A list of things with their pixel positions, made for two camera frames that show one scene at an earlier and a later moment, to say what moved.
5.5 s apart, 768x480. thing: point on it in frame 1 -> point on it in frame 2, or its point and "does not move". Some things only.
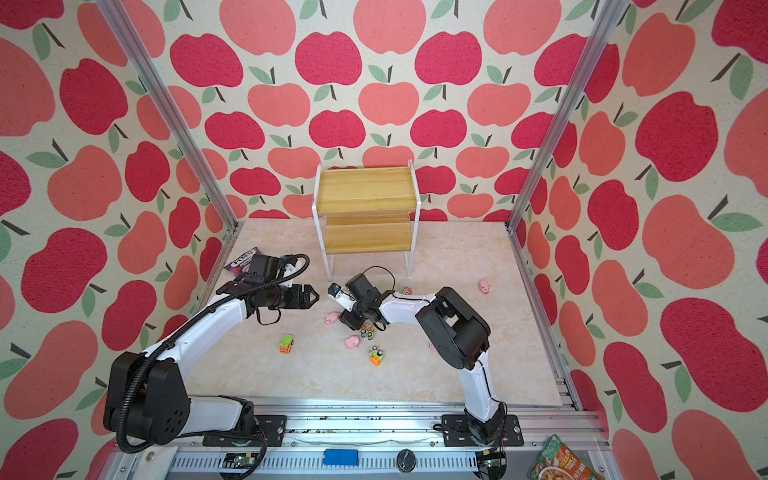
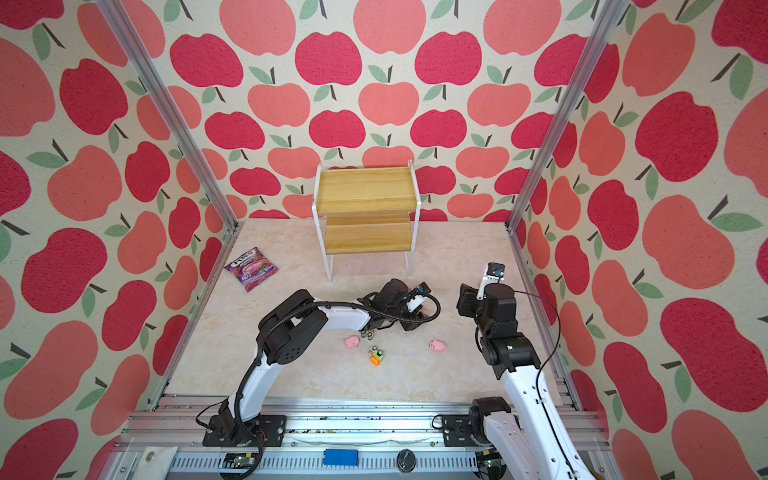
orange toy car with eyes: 376,356 does not move
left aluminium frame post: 158,91 does not move
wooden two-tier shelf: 366,211 does not move
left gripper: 296,292 -> 414,322
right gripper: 347,321 -> 468,301
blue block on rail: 339,456 does not move
